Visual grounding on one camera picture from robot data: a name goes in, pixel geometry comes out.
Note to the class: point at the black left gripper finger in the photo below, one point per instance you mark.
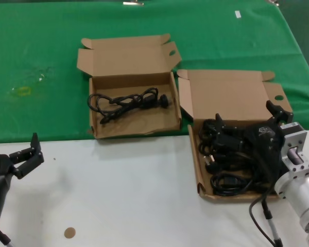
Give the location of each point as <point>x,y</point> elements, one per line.
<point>31,159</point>

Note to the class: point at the green table cloth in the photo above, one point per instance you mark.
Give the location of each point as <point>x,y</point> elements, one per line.
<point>41,38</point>

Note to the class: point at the yellow tape square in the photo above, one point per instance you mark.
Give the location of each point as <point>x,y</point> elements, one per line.
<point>18,91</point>

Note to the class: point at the cardboard box with torn corner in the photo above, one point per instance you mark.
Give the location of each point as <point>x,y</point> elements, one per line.
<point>134,128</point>

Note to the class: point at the brown round sticker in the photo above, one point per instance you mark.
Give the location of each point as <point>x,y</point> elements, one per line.
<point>69,232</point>

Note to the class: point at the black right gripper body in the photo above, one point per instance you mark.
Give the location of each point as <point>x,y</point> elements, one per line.
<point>264,144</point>

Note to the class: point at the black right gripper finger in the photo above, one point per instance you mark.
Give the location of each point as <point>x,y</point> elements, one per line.
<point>227,140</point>
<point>280,113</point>

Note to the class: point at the clear tape scraps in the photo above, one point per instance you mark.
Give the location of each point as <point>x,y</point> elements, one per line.
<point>42,74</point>

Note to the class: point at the cardboard box with round hole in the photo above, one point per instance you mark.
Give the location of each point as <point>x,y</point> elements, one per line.
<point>226,92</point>

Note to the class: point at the white tape strip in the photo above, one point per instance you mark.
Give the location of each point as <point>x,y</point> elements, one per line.
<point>237,14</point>

